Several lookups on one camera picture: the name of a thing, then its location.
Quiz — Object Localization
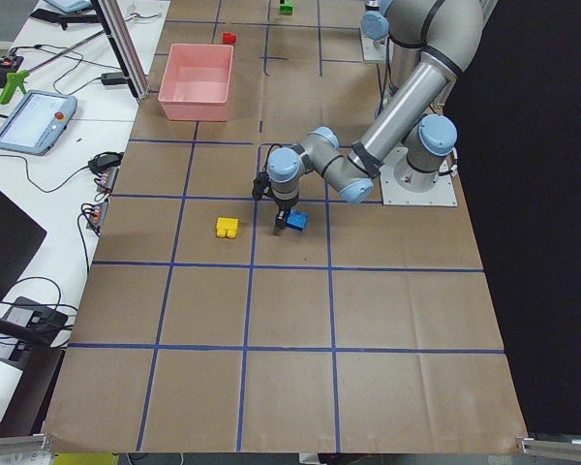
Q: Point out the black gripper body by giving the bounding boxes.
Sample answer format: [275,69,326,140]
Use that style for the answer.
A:
[273,194,299,212]

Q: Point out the blue toy block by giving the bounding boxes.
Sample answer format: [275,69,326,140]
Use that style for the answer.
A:
[286,209,309,233]

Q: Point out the green toy block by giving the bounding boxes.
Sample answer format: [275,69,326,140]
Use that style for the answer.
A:
[279,0,294,16]

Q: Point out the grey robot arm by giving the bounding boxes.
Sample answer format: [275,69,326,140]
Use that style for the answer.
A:
[359,0,393,62]
[252,1,495,233]

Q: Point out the pink plastic box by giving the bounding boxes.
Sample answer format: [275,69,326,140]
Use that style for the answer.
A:
[158,44,233,122]

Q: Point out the yellow toy block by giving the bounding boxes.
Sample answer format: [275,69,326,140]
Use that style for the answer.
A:
[215,217,239,239]

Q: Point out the red toy block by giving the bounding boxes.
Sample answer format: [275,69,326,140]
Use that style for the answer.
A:
[222,32,237,46]

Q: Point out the black power adapter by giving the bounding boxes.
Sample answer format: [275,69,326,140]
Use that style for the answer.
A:
[100,72,126,86]

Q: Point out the robot teach pendant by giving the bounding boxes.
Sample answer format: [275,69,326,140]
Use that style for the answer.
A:
[0,90,78,156]

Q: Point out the black monitor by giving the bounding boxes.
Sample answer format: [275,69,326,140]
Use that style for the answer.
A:
[0,191,46,301]

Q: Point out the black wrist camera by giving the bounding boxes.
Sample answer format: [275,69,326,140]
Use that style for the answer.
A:
[252,172,271,202]

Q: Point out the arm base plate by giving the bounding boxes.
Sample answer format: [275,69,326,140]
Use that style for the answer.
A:
[380,146,458,207]
[360,23,391,63]

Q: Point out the usb hub with cables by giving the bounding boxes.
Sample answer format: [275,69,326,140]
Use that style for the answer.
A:
[80,151,124,235]

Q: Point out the aluminium frame post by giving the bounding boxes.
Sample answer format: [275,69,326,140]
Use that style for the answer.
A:
[91,0,150,101]

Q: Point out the green handled grabber tool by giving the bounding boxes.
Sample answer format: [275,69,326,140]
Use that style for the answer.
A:
[0,70,30,105]

